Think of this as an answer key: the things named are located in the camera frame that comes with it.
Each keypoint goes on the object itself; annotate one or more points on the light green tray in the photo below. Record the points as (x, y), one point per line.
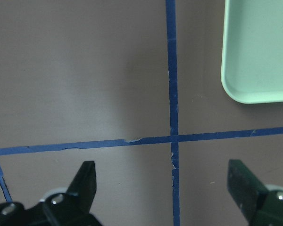
(252, 53)

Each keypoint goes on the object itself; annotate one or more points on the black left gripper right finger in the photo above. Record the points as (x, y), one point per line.
(247, 191)

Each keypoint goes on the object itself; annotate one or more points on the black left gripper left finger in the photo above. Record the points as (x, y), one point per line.
(83, 186)

